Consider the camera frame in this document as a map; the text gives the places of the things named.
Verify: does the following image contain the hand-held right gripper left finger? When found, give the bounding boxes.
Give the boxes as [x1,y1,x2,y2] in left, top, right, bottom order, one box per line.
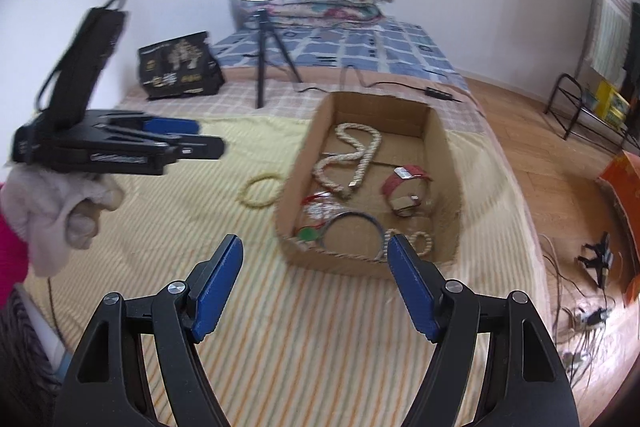
[52,234,245,427]

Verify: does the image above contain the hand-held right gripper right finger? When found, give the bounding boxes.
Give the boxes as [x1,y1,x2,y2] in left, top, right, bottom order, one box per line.
[387,234,581,427]

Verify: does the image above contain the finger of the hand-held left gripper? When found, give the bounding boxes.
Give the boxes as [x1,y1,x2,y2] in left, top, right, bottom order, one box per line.
[107,129,227,161]
[90,109,201,140]

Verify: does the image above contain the thin pearl bracelet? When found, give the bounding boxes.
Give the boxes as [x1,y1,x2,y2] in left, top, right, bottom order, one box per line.
[385,229,432,258]

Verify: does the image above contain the pale green bangle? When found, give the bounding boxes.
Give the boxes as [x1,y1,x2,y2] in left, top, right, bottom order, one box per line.
[239,174,284,208]

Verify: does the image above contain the black bangle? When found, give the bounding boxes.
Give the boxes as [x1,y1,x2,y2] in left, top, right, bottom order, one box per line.
[320,211,386,255]

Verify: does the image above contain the red strap watch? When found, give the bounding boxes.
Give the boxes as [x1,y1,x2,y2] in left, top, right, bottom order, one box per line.
[382,164,433,218]

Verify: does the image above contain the red string jade pendant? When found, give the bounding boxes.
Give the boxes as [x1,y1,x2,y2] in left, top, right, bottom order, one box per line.
[295,192,333,244]

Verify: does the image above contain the thick pearl necklace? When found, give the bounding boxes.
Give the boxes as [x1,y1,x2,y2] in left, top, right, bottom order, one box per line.
[312,123,383,200]

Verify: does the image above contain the cardboard box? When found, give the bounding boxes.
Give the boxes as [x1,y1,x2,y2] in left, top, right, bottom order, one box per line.
[272,92,463,280]

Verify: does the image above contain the person's left forearm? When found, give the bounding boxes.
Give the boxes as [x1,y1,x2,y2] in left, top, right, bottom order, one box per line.
[0,214,38,308]

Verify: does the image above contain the person's left hand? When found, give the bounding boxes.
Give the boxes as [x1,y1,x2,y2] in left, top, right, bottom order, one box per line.
[0,167,125,278]

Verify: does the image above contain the yellow striped cloth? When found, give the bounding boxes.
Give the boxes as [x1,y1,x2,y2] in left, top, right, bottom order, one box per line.
[25,114,506,427]

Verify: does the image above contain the black snack bag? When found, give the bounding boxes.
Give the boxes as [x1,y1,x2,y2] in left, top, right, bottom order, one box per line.
[137,31,226,101]

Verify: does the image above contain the checked blanket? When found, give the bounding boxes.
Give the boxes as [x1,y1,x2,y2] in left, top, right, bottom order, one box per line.
[117,66,566,358]

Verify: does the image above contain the blue patterned bed sheet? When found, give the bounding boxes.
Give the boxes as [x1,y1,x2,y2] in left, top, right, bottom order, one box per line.
[212,18,463,80]

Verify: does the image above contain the small black floor tripod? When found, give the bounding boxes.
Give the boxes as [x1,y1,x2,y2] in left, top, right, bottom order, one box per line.
[580,232,613,290]

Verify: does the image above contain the person's grey clothing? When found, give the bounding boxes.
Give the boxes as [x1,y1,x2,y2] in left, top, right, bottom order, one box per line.
[0,284,68,408]

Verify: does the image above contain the dark hanging clothes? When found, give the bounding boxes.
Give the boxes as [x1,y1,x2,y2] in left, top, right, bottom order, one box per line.
[625,2,640,88]

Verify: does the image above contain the striped towel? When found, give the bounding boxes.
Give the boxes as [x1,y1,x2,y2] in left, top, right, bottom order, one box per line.
[592,0,632,78]

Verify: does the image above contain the tangle of floor cables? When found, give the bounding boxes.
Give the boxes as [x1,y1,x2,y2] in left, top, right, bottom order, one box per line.
[537,232,626,398]

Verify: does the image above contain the black power cable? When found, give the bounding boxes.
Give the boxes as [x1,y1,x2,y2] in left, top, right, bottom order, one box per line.
[299,66,481,108]

